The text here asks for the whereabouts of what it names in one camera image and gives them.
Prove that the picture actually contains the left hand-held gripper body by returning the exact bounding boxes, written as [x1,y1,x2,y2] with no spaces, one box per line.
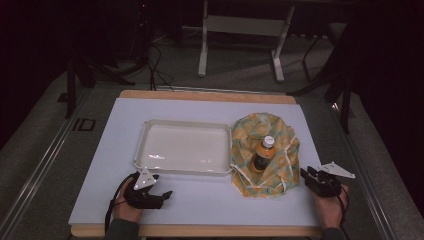
[124,167,166,211]

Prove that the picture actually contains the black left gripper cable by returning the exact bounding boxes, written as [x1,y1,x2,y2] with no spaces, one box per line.
[104,173,138,234]

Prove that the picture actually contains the metal frame rail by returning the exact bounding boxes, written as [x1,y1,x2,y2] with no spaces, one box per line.
[0,87,95,240]
[329,101,396,240]

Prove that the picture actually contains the person's left hand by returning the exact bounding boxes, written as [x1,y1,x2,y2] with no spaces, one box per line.
[112,180,145,223]

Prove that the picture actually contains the black floor cables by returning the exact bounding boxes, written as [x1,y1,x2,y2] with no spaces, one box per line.
[145,39,175,92]

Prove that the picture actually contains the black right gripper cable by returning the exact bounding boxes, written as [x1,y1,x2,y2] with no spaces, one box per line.
[335,185,350,240]

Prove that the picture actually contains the white plastic tray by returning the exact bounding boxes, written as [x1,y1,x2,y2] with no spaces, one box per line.
[133,119,233,177]

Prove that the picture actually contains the black metal stand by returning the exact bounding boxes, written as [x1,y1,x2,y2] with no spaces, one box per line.
[57,53,137,120]
[287,29,356,135]

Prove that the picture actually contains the white metal desk frame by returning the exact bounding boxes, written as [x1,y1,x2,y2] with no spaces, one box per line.
[197,0,296,83]

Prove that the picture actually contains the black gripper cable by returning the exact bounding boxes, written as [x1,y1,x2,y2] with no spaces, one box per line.
[335,185,350,240]
[104,173,138,234]

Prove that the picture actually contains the orange drink bottle white cap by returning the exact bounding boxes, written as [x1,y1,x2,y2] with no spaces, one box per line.
[250,135,277,175]

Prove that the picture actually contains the yellow green patterned cloth bag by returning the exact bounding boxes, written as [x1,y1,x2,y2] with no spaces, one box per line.
[229,112,301,199]

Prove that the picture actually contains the white table board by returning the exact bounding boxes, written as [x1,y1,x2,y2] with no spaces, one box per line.
[67,96,324,228]

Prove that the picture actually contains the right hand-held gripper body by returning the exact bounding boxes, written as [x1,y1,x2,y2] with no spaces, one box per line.
[308,161,356,199]

